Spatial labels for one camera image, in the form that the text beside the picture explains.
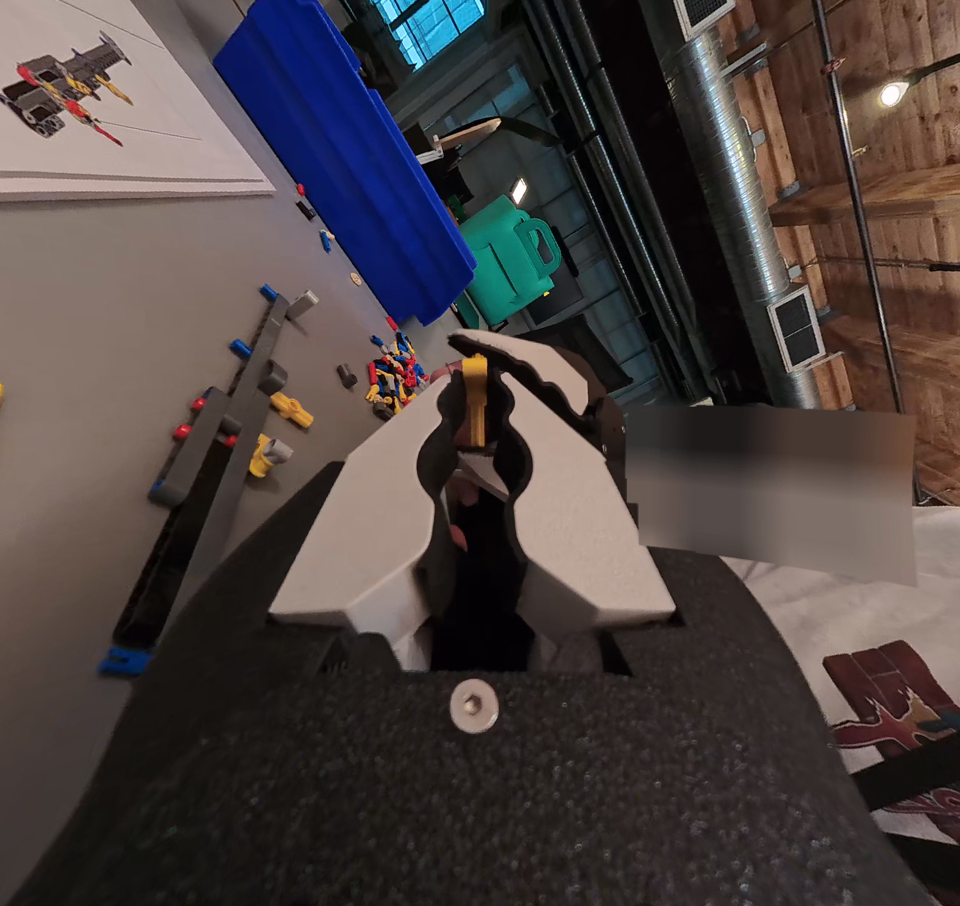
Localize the blue plastic bin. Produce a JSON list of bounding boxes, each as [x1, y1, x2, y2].
[[212, 0, 479, 327]]

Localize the metal conduit pipe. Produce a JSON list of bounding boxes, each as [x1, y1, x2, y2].
[[802, 0, 909, 412]]

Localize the ceiling lamp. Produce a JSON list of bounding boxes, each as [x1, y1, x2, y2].
[[877, 51, 960, 108]]

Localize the person's white t-shirt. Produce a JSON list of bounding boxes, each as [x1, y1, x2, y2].
[[720, 505, 960, 847]]

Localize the grey lego beam assembly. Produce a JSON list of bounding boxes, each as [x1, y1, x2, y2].
[[97, 285, 320, 678]]

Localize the black lanyard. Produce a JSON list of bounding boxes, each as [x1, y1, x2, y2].
[[855, 752, 960, 813]]

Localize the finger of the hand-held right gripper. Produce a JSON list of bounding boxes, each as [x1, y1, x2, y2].
[[446, 327, 605, 438], [456, 445, 515, 504]]

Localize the pile of colourful lego pins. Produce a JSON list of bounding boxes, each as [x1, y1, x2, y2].
[[365, 332, 420, 421]]

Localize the background white document stand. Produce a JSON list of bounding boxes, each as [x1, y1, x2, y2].
[[416, 117, 504, 166]]

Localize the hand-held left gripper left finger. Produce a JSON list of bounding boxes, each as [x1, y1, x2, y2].
[[268, 377, 462, 671]]

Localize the metal ceiling duct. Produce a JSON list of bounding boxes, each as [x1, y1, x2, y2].
[[622, 0, 826, 408]]

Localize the white lego instruction booklet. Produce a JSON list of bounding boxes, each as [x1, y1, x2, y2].
[[0, 0, 277, 204]]

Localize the teal plastic container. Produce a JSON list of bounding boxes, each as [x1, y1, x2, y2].
[[453, 194, 562, 330]]

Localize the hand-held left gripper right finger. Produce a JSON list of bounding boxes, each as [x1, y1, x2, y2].
[[489, 377, 676, 671]]

